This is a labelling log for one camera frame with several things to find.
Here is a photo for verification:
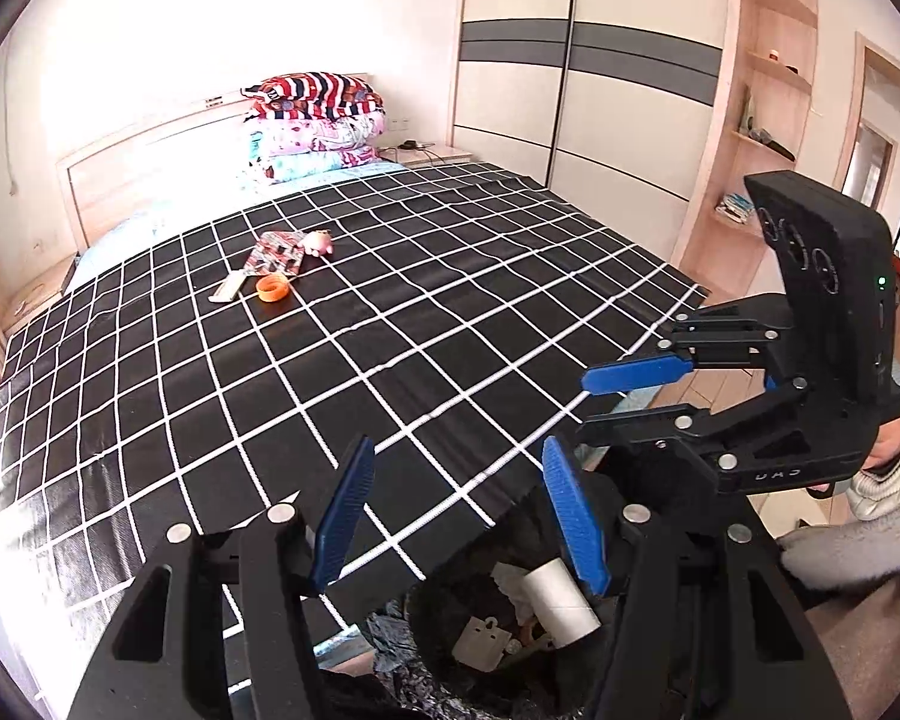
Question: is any sliding door wardrobe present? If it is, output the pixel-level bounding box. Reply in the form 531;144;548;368
450;0;730;265

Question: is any wooden open shelf unit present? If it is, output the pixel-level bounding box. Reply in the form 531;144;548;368
671;0;824;295

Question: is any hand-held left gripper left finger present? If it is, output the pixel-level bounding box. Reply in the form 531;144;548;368
67;435;377;720

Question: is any light blue folded blanket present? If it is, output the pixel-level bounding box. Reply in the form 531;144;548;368
244;146;380;183

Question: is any stack of papers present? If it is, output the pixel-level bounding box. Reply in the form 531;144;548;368
716;193;758;224

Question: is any person's right forearm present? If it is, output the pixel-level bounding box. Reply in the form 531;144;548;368
776;390;900;593

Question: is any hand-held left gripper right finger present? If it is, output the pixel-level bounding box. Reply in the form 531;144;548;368
541;435;854;720

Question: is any white cardboard tube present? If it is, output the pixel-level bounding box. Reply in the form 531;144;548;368
521;561;602;650

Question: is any striped folded blanket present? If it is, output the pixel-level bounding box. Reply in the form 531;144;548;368
241;73;388;122

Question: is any white card tag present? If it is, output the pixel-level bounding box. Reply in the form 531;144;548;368
451;615;512;671

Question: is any black white checkered cloth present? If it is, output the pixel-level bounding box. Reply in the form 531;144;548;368
0;161;710;616

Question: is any white tissue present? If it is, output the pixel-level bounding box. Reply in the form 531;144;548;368
491;562;535;610

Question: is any black bagged trash bin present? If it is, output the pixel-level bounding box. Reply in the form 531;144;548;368
405;457;721;720

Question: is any pink printed folded blanket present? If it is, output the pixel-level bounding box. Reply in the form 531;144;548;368
247;112;385;156

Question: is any patterned snack packet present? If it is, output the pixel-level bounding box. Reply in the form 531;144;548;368
244;232;305;278

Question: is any white flat strip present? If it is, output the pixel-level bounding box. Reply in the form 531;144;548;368
208;272;249;307

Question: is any person's right hand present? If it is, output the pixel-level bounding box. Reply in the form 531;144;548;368
866;409;900;472

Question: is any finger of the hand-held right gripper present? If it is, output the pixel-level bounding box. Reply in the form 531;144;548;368
576;379;812;475
581;296;792;395

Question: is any wooden bed headboard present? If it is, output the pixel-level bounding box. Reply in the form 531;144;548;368
56;75;370;257

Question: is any air conditioner power cord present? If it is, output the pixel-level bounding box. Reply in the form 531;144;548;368
1;52;22;197

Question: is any wooden nightstand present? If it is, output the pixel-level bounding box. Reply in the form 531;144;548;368
4;255;77;332
397;142;475;170

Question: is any wooden door frame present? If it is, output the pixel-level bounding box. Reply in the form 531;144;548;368
840;34;900;212

